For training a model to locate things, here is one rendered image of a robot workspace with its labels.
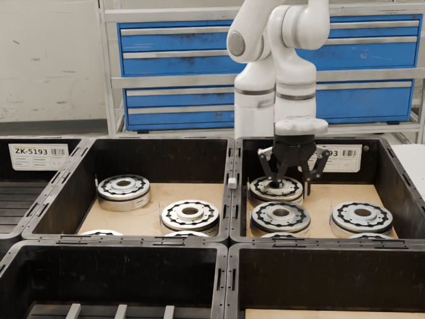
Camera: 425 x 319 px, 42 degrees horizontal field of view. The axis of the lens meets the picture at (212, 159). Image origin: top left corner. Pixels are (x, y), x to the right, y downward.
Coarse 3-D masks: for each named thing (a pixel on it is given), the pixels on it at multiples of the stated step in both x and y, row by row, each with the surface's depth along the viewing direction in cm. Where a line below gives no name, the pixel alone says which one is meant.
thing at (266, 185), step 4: (268, 180) 107; (272, 180) 107; (284, 180) 107; (264, 184) 106; (268, 184) 106; (284, 184) 105; (288, 184) 105; (264, 188) 105; (268, 188) 104; (272, 188) 104; (276, 188) 104; (280, 188) 104; (284, 188) 104; (288, 188) 105
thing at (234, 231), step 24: (240, 144) 108; (384, 144) 106; (240, 168) 97; (240, 192) 89; (408, 192) 89; (240, 240) 76; (264, 240) 76; (288, 240) 76; (312, 240) 75; (336, 240) 75; (360, 240) 75; (384, 240) 75; (408, 240) 75
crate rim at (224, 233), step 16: (80, 160) 102; (64, 176) 96; (224, 192) 89; (48, 208) 86; (224, 208) 87; (32, 224) 81; (224, 224) 80; (64, 240) 77; (80, 240) 77; (96, 240) 77; (112, 240) 77; (128, 240) 76; (144, 240) 76; (160, 240) 76; (176, 240) 76; (192, 240) 76; (208, 240) 76; (224, 240) 76
